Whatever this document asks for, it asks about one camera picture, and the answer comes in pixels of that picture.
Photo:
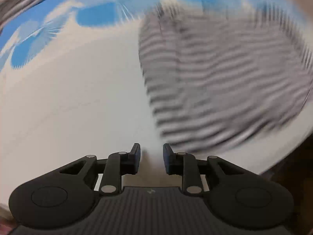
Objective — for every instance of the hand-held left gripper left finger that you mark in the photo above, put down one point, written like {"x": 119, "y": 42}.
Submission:
{"x": 136, "y": 158}

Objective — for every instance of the blue and white printed blanket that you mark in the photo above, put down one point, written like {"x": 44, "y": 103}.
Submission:
{"x": 61, "y": 102}

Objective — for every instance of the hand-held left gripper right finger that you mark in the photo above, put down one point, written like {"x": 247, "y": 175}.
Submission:
{"x": 167, "y": 159}

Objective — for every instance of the black and white striped shirt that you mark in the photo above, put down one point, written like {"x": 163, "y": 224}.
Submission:
{"x": 220, "y": 78}

